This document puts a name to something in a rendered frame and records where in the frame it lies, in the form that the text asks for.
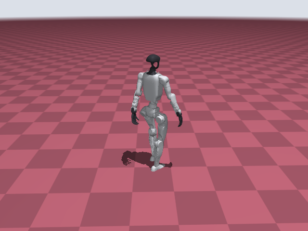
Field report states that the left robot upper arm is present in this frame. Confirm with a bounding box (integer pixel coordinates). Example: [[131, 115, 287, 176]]
[[135, 72, 144, 96]]

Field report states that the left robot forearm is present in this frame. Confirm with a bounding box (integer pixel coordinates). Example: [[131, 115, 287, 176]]
[[131, 90, 140, 111]]

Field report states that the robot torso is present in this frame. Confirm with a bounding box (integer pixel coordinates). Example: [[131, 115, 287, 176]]
[[142, 70, 163, 119]]

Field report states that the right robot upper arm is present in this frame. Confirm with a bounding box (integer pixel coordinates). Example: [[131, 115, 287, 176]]
[[158, 76, 172, 100]]

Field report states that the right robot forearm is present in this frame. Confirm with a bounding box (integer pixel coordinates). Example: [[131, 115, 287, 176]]
[[170, 94, 181, 114]]

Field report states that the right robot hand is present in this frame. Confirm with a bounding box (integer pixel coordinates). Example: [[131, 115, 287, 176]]
[[176, 112, 182, 127]]

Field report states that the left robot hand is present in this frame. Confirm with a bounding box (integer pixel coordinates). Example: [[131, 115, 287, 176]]
[[131, 107, 139, 125]]

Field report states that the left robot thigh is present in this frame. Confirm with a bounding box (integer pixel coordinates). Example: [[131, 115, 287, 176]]
[[140, 106, 157, 136]]

